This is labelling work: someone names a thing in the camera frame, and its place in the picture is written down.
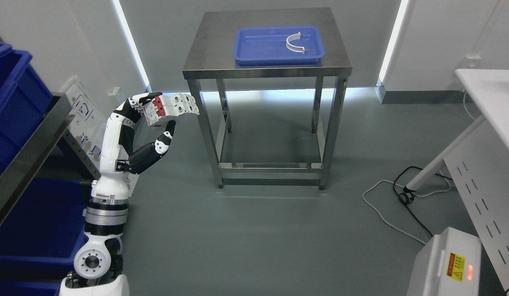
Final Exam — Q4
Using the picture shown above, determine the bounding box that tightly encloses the stainless steel table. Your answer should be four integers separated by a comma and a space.
182, 7, 353, 190

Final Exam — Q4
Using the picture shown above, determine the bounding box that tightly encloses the white cable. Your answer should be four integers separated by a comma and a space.
362, 179, 451, 245

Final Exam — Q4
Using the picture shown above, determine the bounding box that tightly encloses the blue plastic tray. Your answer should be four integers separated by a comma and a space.
233, 25, 325, 66

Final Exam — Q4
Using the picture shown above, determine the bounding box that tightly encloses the white red circuit breaker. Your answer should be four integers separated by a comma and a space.
144, 92, 200, 127

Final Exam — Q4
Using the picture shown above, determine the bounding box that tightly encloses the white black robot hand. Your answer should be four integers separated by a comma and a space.
91, 92, 176, 204

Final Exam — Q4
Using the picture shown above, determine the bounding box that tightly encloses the white semicircular pipe clamp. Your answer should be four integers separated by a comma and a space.
286, 32, 309, 55

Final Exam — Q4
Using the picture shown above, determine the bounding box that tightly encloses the black cable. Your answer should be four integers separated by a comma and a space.
393, 166, 453, 238

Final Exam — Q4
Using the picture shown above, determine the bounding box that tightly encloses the white desk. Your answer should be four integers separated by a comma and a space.
403, 69, 509, 290

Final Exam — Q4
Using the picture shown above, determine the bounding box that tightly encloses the grey electrical cabinet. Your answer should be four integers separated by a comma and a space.
407, 227, 482, 296

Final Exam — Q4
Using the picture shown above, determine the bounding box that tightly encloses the steel shelf rack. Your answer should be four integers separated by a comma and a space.
0, 92, 100, 227

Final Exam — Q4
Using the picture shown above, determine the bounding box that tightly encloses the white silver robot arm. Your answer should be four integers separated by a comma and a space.
59, 194, 130, 296

